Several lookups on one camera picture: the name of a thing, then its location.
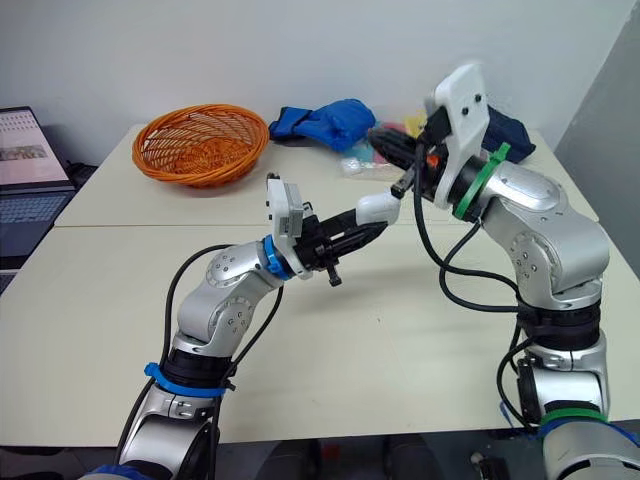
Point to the blue padded glove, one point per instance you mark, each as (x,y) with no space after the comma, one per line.
(330,122)

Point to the yellow pack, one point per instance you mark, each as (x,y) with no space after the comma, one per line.
(412,124)

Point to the laptop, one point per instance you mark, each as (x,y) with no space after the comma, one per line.
(27,175)

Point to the dark blue cloth bag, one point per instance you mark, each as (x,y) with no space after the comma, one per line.
(512,137)

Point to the robot body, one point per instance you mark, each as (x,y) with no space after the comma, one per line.
(350,460)

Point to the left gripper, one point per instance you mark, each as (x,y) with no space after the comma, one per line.
(314,245)

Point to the clear plastic pouch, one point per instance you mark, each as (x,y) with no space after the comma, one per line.
(362,167)

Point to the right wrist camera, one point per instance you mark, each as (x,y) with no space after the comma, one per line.
(465,125)

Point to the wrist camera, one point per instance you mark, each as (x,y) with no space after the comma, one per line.
(465,125)
(284,210)

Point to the white earbud case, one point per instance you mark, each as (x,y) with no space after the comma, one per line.
(378,206)

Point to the orange wicker basket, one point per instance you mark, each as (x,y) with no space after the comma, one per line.
(200,150)

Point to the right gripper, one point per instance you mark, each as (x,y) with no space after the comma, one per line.
(431,172)

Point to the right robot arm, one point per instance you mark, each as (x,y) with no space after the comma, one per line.
(550,240)

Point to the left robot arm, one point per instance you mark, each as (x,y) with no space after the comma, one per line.
(235,300)

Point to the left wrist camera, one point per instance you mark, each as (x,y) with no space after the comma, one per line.
(284,210)

